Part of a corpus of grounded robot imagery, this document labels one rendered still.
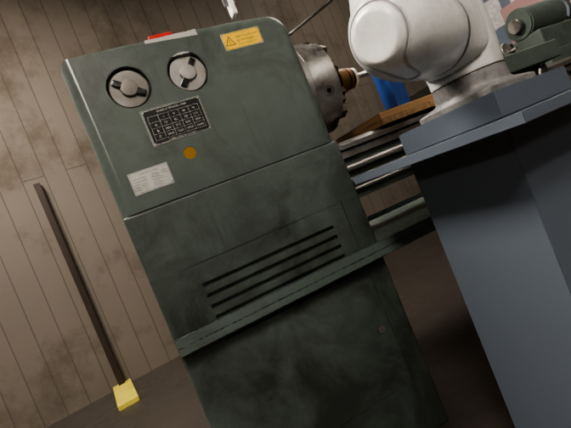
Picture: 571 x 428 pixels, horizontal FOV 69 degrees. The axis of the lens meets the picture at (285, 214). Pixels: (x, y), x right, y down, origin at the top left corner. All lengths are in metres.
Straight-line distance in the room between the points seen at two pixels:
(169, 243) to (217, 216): 0.13
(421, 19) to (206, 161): 0.59
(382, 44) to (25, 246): 2.84
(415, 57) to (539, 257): 0.44
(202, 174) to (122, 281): 2.24
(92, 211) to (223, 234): 2.28
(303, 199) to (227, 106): 0.31
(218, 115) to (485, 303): 0.78
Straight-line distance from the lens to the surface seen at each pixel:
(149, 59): 1.14
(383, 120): 1.38
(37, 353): 3.26
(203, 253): 1.04
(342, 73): 1.54
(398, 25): 0.74
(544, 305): 0.96
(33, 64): 3.59
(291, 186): 1.11
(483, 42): 0.96
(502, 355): 1.10
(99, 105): 1.09
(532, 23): 2.17
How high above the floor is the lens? 0.76
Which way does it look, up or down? 2 degrees down
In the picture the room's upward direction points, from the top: 22 degrees counter-clockwise
